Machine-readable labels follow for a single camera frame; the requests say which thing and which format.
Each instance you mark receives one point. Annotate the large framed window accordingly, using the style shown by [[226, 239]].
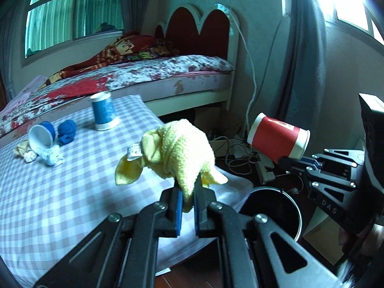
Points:
[[54, 24]]

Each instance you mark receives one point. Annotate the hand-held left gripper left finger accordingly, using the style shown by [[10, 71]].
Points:
[[179, 213]]

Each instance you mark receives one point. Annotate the dark blue paper cup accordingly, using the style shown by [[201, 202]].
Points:
[[39, 136]]

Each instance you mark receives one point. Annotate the bright side window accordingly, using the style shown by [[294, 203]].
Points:
[[351, 6]]

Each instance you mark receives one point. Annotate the red printed blanket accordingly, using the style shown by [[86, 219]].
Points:
[[120, 48]]

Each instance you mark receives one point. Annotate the yellow cloth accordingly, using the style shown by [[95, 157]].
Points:
[[180, 156]]

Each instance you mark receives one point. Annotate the floral bedsheet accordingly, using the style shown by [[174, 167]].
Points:
[[150, 69]]

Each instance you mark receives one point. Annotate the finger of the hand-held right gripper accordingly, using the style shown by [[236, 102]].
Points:
[[339, 157], [300, 168]]

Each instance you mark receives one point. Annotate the white bed with red headboard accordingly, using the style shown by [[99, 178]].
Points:
[[186, 33]]

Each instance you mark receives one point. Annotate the blue and white crumpled wrapper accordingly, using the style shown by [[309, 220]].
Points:
[[51, 156]]

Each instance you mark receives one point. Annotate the light blue patterned paper cup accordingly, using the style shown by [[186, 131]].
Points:
[[103, 112]]

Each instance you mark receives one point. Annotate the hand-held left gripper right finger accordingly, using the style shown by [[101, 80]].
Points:
[[196, 213]]

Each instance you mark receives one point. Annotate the pink cloth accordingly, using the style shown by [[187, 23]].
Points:
[[27, 91]]

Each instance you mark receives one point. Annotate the person's right hand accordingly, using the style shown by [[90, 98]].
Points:
[[372, 240]]

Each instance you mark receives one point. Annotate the pale box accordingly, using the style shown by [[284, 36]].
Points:
[[324, 237]]

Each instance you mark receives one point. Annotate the black trash bin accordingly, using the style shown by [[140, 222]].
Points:
[[270, 210]]

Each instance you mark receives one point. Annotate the red paper cup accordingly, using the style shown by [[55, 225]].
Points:
[[276, 135]]

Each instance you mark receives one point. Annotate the blue crumpled cloth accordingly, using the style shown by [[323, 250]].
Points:
[[66, 132]]

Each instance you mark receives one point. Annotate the cream cloth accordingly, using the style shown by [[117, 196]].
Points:
[[24, 150]]

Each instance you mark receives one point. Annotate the grey patterned curtain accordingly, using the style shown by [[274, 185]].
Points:
[[306, 66]]

